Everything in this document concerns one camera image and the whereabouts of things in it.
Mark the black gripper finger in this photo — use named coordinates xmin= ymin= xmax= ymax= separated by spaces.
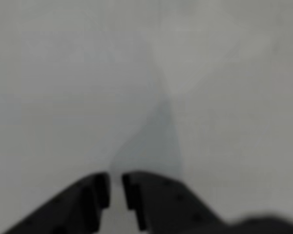
xmin=2 ymin=171 xmax=111 ymax=234
xmin=121 ymin=171 xmax=293 ymax=234

